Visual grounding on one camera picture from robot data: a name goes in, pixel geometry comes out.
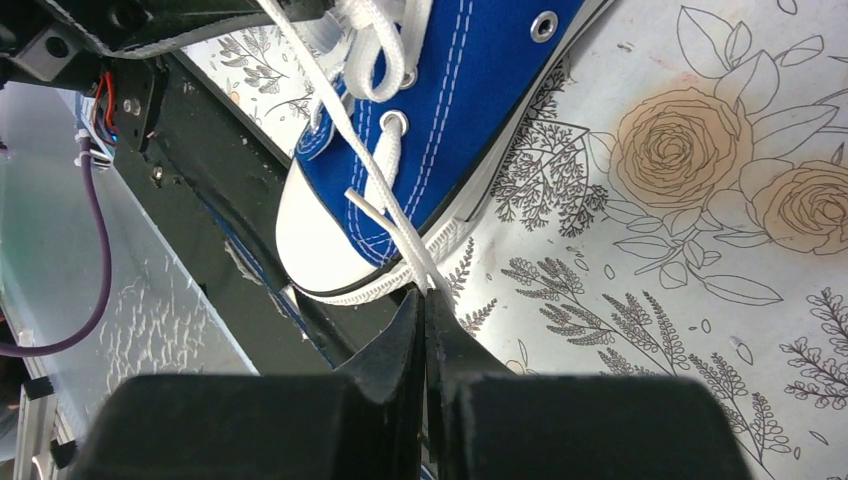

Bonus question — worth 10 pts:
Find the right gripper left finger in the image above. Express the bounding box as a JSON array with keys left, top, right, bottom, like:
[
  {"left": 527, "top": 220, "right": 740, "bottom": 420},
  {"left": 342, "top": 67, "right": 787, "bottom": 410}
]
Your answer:
[{"left": 69, "top": 291, "right": 425, "bottom": 479}]

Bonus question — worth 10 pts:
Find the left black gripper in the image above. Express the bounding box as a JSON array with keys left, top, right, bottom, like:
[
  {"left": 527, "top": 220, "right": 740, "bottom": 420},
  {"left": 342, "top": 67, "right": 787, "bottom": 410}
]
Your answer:
[{"left": 0, "top": 0, "right": 333, "bottom": 94}]

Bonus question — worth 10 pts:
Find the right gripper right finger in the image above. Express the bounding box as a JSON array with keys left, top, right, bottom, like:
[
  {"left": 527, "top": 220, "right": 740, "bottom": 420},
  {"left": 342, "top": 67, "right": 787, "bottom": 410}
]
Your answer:
[{"left": 425, "top": 291, "right": 751, "bottom": 479}]

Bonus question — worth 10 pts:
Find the blue canvas sneaker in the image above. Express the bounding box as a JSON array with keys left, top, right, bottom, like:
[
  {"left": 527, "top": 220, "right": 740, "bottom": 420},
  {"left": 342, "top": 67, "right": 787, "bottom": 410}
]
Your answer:
[{"left": 263, "top": 1, "right": 608, "bottom": 306}]

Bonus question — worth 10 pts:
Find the floral patterned mat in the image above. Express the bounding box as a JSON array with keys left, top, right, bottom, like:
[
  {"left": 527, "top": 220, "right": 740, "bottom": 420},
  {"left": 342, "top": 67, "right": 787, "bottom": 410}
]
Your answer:
[{"left": 178, "top": 0, "right": 848, "bottom": 480}]

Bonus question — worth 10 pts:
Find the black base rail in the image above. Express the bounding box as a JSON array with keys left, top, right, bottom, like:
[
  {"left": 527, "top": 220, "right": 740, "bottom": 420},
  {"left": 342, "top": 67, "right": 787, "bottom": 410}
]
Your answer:
[{"left": 104, "top": 53, "right": 402, "bottom": 374}]

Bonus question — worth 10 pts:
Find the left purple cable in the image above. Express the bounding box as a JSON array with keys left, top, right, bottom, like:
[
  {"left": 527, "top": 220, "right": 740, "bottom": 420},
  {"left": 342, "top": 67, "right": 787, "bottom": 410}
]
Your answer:
[{"left": 0, "top": 135, "right": 114, "bottom": 359}]

